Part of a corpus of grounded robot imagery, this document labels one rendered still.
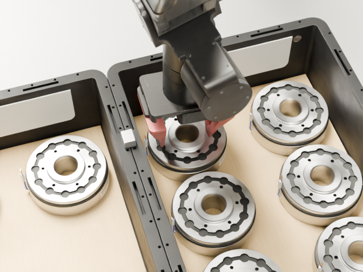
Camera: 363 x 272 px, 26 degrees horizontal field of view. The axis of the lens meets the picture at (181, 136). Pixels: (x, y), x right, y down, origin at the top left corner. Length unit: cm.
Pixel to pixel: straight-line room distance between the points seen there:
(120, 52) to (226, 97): 53
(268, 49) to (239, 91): 25
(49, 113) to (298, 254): 36
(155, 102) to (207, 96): 13
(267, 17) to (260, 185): 44
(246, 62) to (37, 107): 28
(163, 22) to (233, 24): 60
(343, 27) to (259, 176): 44
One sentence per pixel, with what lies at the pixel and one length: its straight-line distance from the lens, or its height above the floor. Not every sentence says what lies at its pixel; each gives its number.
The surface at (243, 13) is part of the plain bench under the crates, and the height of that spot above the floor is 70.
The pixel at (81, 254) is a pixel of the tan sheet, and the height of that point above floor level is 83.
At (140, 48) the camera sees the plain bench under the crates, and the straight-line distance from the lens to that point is 133.
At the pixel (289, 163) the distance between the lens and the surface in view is 100.
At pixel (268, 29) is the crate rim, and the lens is 105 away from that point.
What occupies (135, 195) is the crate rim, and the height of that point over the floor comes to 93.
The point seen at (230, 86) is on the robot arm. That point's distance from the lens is 80.
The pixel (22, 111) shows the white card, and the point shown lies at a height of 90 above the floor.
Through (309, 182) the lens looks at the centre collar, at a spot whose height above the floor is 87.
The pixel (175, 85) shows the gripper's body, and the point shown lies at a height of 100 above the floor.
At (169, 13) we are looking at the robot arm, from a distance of 75.
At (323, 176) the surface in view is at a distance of 102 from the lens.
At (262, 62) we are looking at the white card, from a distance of 107.
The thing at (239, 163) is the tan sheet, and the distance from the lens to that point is 103.
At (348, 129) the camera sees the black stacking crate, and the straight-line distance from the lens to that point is 104.
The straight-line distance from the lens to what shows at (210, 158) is 100.
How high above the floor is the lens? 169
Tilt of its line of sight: 55 degrees down
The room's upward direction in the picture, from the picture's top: straight up
